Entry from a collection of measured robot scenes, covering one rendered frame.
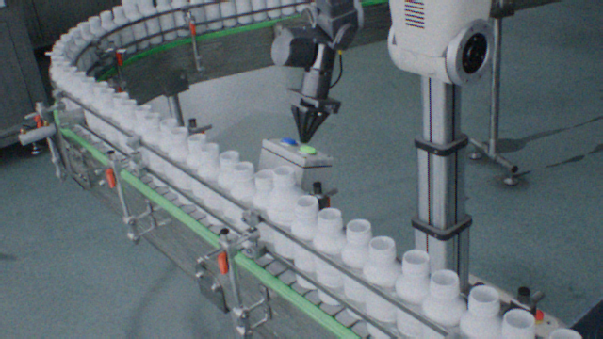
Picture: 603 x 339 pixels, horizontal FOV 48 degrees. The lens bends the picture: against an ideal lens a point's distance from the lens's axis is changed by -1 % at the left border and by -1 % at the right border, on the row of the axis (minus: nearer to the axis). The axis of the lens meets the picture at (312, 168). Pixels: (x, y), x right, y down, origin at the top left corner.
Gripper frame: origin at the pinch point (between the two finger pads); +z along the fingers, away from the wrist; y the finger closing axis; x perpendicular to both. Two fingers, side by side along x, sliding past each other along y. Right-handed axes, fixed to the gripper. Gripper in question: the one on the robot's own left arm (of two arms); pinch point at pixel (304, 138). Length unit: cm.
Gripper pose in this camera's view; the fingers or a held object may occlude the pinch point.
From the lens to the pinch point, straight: 136.7
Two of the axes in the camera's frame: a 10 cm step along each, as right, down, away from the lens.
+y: 6.4, 3.3, -7.0
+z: -1.9, 9.4, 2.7
